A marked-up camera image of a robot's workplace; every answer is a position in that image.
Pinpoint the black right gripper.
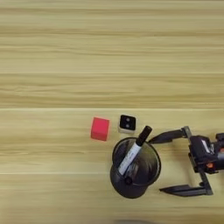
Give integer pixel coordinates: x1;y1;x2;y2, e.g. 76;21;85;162
148;125;224;198

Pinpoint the black mesh pen cup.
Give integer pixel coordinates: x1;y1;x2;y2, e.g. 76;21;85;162
109;136;162;200

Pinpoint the white block with black face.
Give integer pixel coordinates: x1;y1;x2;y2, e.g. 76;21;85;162
117;114;137;135

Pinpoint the red cube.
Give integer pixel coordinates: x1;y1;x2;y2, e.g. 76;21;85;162
90;116;111;142

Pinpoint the white marker with black cap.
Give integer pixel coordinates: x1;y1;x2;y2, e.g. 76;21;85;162
117;125;153;177

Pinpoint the black pen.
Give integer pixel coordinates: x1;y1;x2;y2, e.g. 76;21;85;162
122;167;138;186

